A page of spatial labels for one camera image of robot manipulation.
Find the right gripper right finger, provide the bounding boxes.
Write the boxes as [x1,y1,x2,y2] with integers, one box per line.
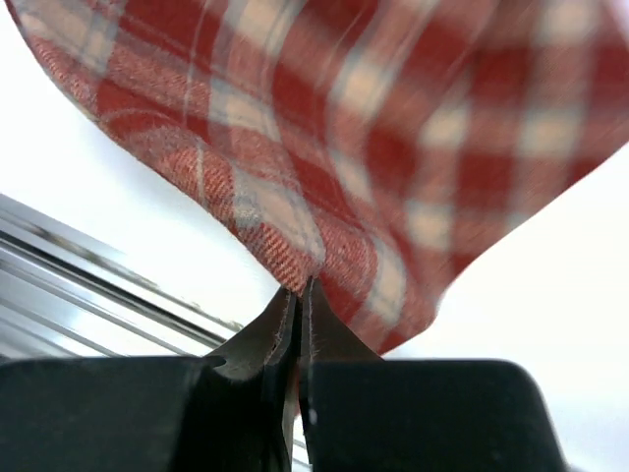
[300,279,568,471]

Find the red beige plaid skirt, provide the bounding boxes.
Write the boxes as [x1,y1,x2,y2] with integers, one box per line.
[8,1,628,353]

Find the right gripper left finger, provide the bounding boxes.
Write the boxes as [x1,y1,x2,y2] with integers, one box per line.
[1,289,298,471]

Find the aluminium rail frame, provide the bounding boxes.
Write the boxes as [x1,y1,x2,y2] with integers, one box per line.
[1,196,242,359]

